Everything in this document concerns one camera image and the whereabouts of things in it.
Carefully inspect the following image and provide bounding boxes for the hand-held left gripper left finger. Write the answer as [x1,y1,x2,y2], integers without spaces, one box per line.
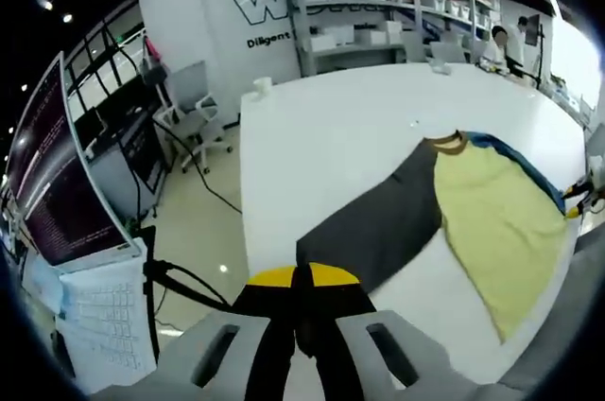
[88,264,304,401]

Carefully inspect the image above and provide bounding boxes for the grey metal shelf rack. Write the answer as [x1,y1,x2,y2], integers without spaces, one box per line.
[277,0,502,78]

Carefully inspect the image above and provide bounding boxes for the black tripod stand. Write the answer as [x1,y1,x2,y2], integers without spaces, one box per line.
[523,11,553,91]

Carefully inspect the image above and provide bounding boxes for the dark upright display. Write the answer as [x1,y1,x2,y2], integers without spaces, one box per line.
[117,102,167,195]

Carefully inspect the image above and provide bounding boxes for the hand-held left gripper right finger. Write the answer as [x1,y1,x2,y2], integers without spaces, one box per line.
[302,263,524,401]

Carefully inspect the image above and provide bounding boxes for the black desk monitor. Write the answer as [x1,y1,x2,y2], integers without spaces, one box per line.
[70,105,109,161]

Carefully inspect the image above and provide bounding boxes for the light blue face mask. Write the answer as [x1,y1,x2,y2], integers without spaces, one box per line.
[19,249,65,318]

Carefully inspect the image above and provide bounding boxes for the pink hanging cloth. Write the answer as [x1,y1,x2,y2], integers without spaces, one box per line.
[144,35,163,62]

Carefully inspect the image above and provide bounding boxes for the left hand-held gripper cable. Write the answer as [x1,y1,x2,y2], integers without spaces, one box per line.
[140,224,233,364]

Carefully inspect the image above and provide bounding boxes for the grey hanging bag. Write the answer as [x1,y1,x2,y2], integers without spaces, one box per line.
[139,58,169,86]

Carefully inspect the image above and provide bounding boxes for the white paper cup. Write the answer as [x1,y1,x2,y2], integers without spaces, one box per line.
[251,77,274,102]

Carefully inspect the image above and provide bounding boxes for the black floor cable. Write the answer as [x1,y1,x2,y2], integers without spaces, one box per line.
[153,116,243,214]

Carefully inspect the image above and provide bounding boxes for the white office chair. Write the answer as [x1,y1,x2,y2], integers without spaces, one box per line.
[157,93,235,176]

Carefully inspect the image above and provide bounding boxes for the yellow blue black garment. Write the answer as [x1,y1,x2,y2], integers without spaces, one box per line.
[295,129,569,343]

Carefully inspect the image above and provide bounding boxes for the white keyboard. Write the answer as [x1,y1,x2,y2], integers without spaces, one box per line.
[56,235,160,395]

